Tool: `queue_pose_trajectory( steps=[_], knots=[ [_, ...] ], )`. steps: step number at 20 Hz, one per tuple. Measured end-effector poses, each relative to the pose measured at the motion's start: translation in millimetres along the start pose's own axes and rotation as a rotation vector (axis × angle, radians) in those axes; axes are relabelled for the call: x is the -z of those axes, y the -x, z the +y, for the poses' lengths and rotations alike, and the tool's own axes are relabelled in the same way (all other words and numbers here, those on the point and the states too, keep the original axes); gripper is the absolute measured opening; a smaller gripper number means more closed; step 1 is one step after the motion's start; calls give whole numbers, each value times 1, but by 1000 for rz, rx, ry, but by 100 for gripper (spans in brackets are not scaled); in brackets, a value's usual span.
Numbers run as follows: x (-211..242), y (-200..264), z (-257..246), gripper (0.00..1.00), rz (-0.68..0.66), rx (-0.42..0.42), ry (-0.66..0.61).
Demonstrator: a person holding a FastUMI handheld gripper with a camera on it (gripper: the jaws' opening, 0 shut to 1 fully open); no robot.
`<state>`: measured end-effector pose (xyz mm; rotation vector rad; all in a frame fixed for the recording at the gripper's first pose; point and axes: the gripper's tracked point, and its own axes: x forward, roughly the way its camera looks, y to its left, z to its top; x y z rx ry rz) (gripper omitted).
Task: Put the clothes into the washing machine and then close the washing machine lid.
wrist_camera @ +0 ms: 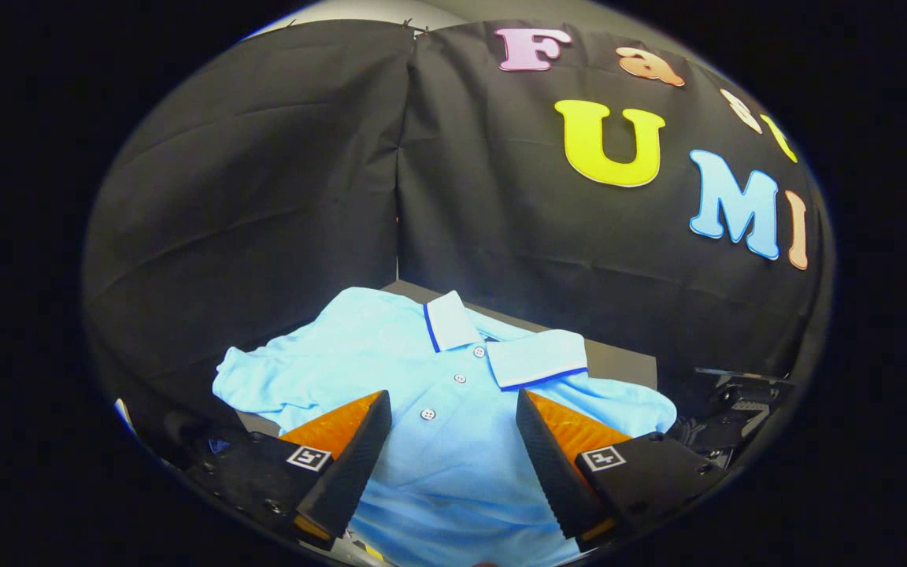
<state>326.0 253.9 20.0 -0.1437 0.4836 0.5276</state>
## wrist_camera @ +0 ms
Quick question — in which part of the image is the light blue polo shirt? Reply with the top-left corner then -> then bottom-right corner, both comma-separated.
211,286 -> 679,567

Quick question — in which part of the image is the black backdrop cloth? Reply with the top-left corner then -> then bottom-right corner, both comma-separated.
81,19 -> 837,446

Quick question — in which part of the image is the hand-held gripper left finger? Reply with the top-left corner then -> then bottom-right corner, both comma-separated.
184,390 -> 394,552

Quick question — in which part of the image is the grey cabinet with dark top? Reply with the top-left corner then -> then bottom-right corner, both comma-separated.
379,279 -> 659,392

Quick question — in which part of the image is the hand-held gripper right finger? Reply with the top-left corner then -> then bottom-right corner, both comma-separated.
514,387 -> 731,554

